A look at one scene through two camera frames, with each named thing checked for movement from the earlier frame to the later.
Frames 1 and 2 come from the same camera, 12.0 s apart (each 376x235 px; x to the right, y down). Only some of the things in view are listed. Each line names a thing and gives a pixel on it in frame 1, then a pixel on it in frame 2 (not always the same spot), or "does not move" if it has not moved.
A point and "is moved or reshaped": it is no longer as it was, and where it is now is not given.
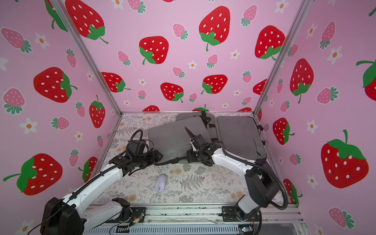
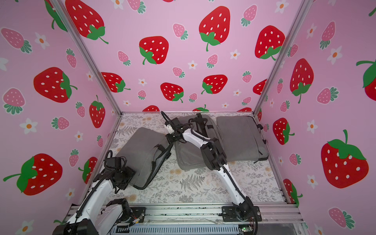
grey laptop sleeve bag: [242, 137] does not move
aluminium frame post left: [61, 10] does not move
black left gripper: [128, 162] to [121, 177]
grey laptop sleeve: [173, 140] is moved or reshaped
